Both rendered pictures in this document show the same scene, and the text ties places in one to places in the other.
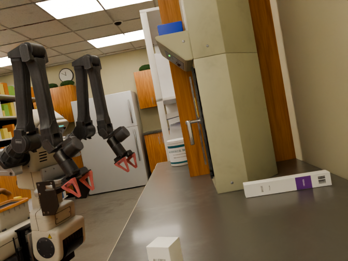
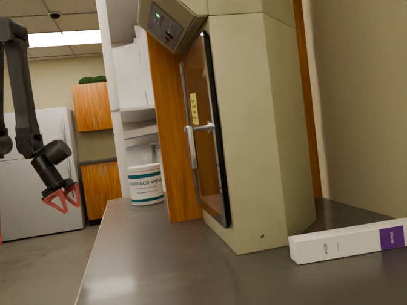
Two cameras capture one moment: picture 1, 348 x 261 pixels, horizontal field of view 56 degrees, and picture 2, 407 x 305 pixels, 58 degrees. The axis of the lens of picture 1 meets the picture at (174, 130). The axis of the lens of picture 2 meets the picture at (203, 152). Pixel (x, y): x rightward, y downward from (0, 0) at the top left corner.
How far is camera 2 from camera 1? 0.45 m
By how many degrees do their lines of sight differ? 14
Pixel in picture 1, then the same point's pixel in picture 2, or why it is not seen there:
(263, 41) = not seen: hidden behind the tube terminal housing
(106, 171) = (25, 210)
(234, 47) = (273, 9)
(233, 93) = (271, 83)
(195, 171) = (178, 214)
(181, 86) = (164, 79)
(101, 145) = (20, 176)
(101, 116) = (24, 121)
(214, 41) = not seen: outside the picture
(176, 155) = (141, 189)
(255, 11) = not seen: outside the picture
